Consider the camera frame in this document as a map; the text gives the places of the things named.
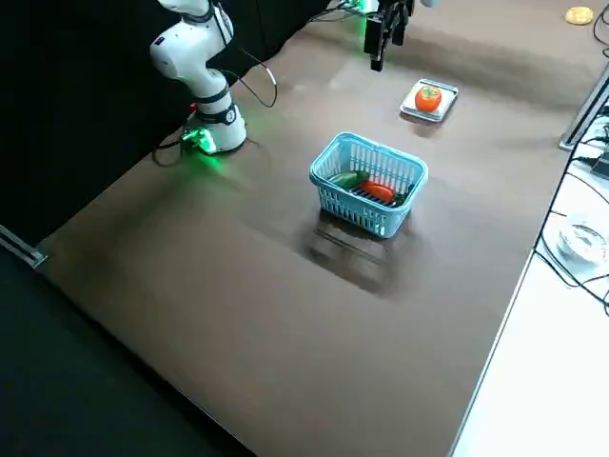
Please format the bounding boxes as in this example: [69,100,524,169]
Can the silver digital kitchen scale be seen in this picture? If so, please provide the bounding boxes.
[399,78,460,123]

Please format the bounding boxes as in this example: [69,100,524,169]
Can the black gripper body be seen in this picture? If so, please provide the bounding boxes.
[379,0,413,20]

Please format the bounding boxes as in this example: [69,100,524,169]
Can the round orange waffle bread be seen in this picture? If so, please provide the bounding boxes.
[564,6,596,27]

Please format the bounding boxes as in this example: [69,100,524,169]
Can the orange toy carrot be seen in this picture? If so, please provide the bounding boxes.
[360,179,411,209]

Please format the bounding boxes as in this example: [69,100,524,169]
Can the orange-red toy tomato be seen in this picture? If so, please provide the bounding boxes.
[414,85,444,114]

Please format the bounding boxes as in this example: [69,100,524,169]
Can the black box device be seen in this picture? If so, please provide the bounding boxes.
[591,150,609,181]

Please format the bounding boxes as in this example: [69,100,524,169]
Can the aluminium frame post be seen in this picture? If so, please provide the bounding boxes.
[558,60,609,152]
[0,222,49,268]

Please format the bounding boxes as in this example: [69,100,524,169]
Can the green toy cucumber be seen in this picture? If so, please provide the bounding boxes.
[327,170,371,190]

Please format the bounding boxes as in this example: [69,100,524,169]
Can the clear glass bowl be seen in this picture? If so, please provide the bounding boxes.
[555,214,606,266]

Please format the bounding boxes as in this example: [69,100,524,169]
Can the light blue plastic basket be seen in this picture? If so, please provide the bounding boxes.
[308,131,429,240]

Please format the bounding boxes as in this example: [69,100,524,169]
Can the black base cable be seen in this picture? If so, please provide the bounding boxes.
[150,130,196,168]

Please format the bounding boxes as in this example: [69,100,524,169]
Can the black cable with silver plug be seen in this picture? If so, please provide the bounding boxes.
[221,45,281,109]

